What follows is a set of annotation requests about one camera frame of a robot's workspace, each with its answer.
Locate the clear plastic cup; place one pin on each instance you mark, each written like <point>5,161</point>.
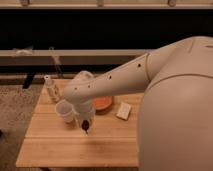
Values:
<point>65,111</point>

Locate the wooden table top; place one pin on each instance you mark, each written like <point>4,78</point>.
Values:
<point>50,142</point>

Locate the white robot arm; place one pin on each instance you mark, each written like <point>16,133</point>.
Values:
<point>175,119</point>

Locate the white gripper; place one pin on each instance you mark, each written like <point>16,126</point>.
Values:
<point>85,111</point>

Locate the grey horizontal rail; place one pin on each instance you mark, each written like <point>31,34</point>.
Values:
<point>20,57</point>

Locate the dark red pepper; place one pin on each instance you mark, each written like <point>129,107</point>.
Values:
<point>85,126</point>

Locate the orange ceramic bowl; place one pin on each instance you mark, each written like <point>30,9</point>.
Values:
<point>103,103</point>

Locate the white soap bar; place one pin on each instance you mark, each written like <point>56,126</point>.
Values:
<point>124,111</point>

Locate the small white bottle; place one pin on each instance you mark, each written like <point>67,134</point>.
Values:
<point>52,89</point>

